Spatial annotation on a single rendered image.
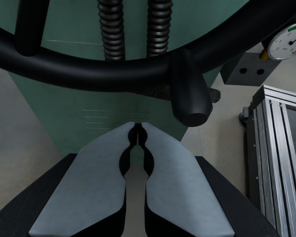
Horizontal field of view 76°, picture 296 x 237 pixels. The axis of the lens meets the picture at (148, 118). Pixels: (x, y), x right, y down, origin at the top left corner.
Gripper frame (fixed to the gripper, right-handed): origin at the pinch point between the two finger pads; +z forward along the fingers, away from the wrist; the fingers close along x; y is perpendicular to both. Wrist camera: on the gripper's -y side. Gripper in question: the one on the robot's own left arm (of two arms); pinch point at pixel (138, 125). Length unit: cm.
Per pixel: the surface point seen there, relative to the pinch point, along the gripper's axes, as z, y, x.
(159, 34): 9.8, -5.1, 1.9
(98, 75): 4.6, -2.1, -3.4
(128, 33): 24.5, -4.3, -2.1
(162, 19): 9.3, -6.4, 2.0
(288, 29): 17.4, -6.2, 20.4
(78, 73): 4.5, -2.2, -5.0
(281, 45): 18.6, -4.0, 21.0
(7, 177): 46, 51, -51
